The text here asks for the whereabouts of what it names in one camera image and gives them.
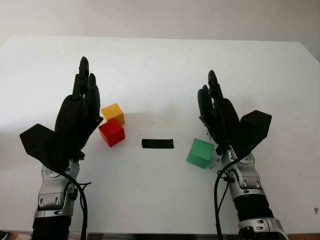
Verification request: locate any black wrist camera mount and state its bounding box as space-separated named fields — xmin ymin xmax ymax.
xmin=19 ymin=123 xmax=66 ymax=174
xmin=237 ymin=109 xmax=273 ymax=161

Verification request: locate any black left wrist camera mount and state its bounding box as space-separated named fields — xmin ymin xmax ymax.
xmin=19 ymin=123 xmax=66 ymax=174

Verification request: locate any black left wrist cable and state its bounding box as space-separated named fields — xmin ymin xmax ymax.
xmin=63 ymin=173 xmax=92 ymax=240

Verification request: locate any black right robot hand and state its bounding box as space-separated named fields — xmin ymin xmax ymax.
xmin=197 ymin=69 xmax=242 ymax=155

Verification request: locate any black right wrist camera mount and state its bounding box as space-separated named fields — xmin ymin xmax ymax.
xmin=237 ymin=109 xmax=273 ymax=161

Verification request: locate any black tape strip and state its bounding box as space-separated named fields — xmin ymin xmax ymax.
xmin=141 ymin=138 xmax=174 ymax=150

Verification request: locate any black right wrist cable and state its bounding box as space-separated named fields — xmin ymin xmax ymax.
xmin=213 ymin=149 xmax=238 ymax=240

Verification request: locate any red cube block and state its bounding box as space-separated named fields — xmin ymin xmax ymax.
xmin=98 ymin=118 xmax=126 ymax=148

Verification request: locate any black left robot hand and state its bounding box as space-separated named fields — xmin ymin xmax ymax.
xmin=51 ymin=56 xmax=105 ymax=171

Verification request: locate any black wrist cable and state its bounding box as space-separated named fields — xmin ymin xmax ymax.
xmin=213 ymin=149 xmax=238 ymax=240
xmin=63 ymin=173 xmax=92 ymax=240

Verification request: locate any green cube block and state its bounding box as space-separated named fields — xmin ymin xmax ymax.
xmin=186 ymin=138 xmax=215 ymax=170

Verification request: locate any yellow cube block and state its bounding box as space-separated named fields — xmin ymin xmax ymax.
xmin=100 ymin=103 xmax=125 ymax=125

